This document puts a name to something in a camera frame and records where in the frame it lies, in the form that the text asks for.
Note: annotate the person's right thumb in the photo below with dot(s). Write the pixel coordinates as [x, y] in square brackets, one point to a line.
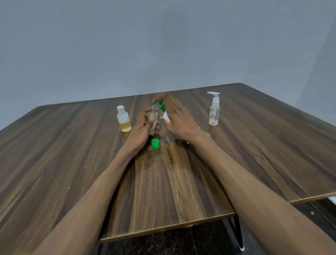
[166, 125]

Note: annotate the white-capped bottle of yellow liquid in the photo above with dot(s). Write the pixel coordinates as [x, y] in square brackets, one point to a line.
[124, 119]

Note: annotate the green bottle cap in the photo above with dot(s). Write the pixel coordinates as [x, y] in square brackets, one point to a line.
[155, 144]

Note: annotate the small clear plastic bottle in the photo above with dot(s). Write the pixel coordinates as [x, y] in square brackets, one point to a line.
[153, 111]

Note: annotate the person's right hand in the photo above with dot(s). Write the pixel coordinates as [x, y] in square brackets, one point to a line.
[181, 123]

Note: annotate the white bottle with green nozzle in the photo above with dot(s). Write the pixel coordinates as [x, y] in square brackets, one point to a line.
[166, 117]

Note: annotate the clear pump dispenser bottle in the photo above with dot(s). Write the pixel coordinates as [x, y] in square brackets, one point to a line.
[214, 113]

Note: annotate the person's left forearm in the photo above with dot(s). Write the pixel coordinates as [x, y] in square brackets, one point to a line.
[91, 202]

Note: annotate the person's right forearm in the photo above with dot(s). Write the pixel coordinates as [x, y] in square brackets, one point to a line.
[257, 199]

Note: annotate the person's left hand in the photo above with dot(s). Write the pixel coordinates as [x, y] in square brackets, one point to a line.
[137, 136]

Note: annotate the person's left thumb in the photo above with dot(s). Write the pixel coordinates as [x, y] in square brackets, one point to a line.
[150, 120]

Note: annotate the black metal table leg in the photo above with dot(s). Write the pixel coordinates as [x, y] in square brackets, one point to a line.
[238, 231]

